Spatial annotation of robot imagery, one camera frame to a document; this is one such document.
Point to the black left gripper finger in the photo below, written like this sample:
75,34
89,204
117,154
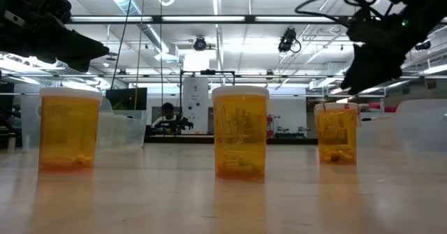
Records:
75,62
77,42

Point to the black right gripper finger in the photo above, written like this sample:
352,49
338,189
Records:
373,61
373,82

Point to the person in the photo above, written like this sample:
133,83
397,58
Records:
168,110

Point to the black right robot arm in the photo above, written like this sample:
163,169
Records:
419,0

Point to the black round ceiling fixture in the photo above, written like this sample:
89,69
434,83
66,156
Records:
199,43

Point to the white pillar machine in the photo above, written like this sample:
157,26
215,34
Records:
195,101

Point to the orange pill bottle white cap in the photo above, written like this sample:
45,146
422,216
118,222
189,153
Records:
70,132
337,136
240,136

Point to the black monitor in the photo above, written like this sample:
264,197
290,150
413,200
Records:
122,99

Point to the clear plastic bin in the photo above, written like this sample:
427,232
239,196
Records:
122,132
401,129

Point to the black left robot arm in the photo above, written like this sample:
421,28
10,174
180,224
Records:
45,0

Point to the red fire extinguisher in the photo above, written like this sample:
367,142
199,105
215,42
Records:
270,124

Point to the black aluminium table frame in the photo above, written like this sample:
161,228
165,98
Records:
157,19

